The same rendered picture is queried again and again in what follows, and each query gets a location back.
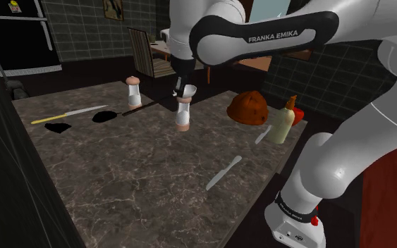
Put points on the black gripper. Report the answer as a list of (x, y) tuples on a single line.
[(182, 67)]

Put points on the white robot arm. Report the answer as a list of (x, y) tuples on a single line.
[(356, 137)]

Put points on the white funnel-shaped cup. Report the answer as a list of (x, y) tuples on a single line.
[(190, 90)]

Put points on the striped chair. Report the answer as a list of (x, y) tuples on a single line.
[(146, 55)]

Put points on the white grinder with pink cap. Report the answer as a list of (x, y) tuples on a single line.
[(134, 96), (183, 115)]

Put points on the brown bread loaf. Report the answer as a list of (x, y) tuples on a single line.
[(248, 108)]

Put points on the pale blue window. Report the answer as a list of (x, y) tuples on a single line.
[(268, 10)]

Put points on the small silver utensil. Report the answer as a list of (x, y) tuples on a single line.
[(262, 135)]

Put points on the cream bottle with orange nozzle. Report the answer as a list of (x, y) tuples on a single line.
[(281, 125)]

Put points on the silver butter knife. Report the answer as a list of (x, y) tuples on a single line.
[(223, 174)]

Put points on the red round fruit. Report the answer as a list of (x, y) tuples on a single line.
[(298, 115)]

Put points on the black flat thing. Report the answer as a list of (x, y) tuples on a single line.
[(58, 127)]

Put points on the black fridge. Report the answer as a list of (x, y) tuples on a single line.
[(16, 37)]

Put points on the framed wall picture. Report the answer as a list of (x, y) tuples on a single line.
[(113, 9)]

